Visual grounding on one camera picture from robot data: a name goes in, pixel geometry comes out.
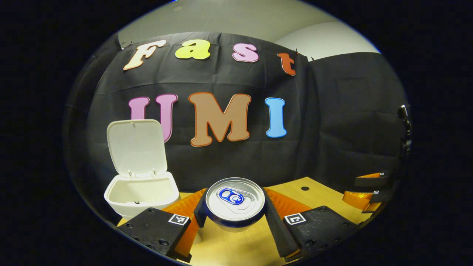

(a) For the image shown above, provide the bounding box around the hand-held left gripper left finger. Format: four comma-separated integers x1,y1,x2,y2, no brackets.
117,188,208,263

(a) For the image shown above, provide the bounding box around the wooden desktop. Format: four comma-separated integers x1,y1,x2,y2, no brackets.
116,177,382,266

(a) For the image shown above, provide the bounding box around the black backdrop cloth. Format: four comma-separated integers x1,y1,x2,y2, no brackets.
63,31,411,223

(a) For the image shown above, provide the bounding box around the silver pop can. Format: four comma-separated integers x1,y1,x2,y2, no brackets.
205,177,267,233

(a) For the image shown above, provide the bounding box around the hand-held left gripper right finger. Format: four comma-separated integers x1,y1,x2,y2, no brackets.
261,187,360,263

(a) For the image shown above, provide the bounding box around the white desktop garbage bin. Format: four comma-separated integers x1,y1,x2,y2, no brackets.
104,119,182,222

